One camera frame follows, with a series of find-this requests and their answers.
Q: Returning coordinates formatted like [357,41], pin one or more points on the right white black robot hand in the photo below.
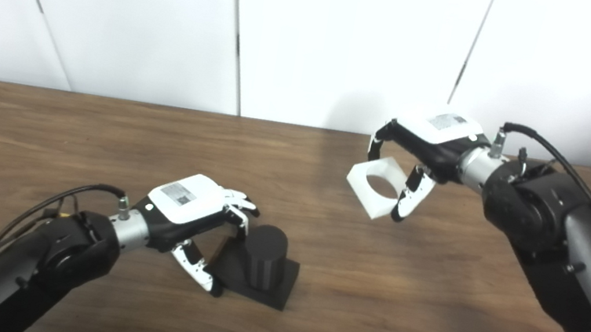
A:
[441,132]

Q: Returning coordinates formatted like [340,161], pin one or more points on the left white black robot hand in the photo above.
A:
[188,200]

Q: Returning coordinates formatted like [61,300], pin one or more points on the black peg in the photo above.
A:
[263,261]

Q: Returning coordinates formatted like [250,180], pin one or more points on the white square piece with hole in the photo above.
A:
[369,200]

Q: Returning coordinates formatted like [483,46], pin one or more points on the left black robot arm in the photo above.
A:
[41,263]

